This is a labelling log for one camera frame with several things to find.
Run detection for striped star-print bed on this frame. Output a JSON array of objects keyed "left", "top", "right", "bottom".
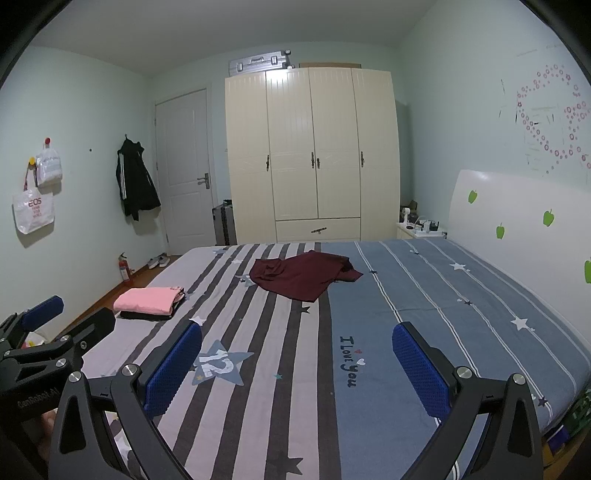
[{"left": 76, "top": 240, "right": 587, "bottom": 480}]

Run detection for cream wardrobe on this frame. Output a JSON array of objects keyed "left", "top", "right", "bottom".
[{"left": 224, "top": 67, "right": 400, "bottom": 245}]

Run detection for black jacket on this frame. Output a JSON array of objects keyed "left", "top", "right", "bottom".
[{"left": 115, "top": 135, "right": 161, "bottom": 222}]

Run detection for pink ring wall decals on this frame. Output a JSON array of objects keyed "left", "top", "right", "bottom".
[{"left": 501, "top": 62, "right": 591, "bottom": 176}]

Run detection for white nightstand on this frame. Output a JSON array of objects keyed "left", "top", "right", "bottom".
[{"left": 396, "top": 222, "right": 448, "bottom": 241}]

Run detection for green patterned object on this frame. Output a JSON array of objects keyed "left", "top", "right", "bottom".
[{"left": 564, "top": 385, "right": 591, "bottom": 437}]

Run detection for silver suitcase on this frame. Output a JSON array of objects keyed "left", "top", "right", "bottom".
[{"left": 228, "top": 50, "right": 295, "bottom": 77}]

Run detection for maroon shirt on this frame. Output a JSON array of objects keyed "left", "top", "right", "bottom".
[{"left": 249, "top": 250, "right": 365, "bottom": 304}]

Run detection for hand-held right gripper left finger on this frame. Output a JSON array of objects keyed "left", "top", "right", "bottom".
[{"left": 47, "top": 318, "right": 204, "bottom": 480}]

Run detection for dark ribbed suitcase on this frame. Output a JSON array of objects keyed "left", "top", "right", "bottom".
[{"left": 212, "top": 199, "right": 238, "bottom": 247}]

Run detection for white plastic bag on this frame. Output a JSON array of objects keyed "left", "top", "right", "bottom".
[{"left": 35, "top": 143, "right": 64, "bottom": 188}]

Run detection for folded black garment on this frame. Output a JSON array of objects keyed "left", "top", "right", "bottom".
[{"left": 119, "top": 291, "right": 186, "bottom": 320}]

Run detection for white headboard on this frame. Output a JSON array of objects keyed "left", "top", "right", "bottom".
[{"left": 447, "top": 169, "right": 591, "bottom": 335}]

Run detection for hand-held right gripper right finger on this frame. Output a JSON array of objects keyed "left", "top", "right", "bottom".
[{"left": 392, "top": 322, "right": 549, "bottom": 480}]

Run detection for cream wardrobe drawer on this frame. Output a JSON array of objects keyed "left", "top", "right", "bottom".
[{"left": 276, "top": 218, "right": 361, "bottom": 241}]

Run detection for white door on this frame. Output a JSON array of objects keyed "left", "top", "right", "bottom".
[{"left": 154, "top": 89, "right": 215, "bottom": 257}]

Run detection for folded pink garment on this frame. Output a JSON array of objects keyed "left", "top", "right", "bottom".
[{"left": 113, "top": 287, "right": 185, "bottom": 317}]

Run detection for white tote bag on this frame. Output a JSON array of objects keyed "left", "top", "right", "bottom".
[{"left": 12, "top": 161, "right": 57, "bottom": 235}]

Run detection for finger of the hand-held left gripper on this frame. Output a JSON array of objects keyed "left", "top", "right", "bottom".
[
  {"left": 0, "top": 295, "right": 64, "bottom": 352},
  {"left": 0, "top": 308, "right": 116, "bottom": 371}
]

